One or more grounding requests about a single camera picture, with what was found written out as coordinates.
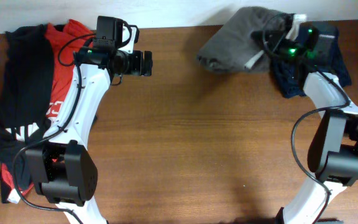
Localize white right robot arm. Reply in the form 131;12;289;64
251;20;358;223

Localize red t-shirt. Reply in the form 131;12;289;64
1;19;92;203

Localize grey shorts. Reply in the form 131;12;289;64
196;6;293;73

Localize black t-shirt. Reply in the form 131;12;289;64
0;24;98;204

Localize folded navy garment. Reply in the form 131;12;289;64
270;22;352;98

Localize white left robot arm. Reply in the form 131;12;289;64
19;16;153;223

